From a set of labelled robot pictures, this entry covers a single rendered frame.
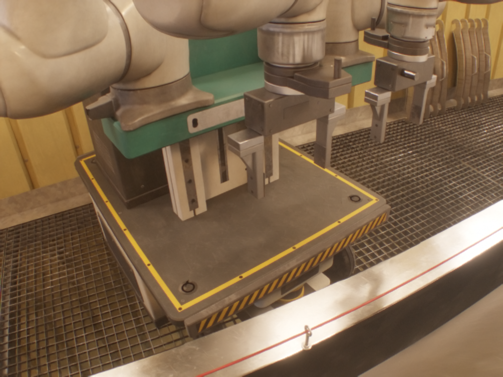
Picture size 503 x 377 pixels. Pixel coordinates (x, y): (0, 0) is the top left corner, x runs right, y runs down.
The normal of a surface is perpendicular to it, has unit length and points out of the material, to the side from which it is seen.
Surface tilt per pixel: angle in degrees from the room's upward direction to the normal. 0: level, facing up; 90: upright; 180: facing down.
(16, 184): 90
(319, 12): 101
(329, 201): 0
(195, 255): 0
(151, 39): 91
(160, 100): 90
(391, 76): 90
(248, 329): 1
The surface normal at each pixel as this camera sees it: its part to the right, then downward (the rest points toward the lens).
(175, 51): 0.83, 0.33
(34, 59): 0.77, 0.05
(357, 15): 0.30, 0.60
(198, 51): 0.58, 0.43
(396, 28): -0.81, 0.36
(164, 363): -0.04, -0.83
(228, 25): 0.53, 0.84
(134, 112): -0.07, -0.66
